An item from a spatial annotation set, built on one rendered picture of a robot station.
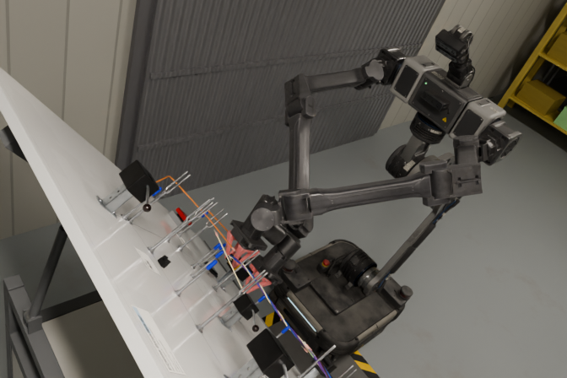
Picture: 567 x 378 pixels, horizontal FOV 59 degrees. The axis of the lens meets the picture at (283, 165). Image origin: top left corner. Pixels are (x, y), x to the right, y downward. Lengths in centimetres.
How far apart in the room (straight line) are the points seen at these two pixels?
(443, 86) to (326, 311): 128
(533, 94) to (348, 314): 413
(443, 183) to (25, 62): 167
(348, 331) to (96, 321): 133
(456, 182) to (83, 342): 111
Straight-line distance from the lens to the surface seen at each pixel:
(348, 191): 125
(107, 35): 234
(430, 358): 306
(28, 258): 280
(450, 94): 187
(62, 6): 221
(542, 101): 615
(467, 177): 134
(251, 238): 127
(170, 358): 64
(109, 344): 159
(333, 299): 262
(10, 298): 145
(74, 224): 70
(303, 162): 150
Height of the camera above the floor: 217
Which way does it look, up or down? 36 degrees down
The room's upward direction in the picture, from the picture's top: 22 degrees clockwise
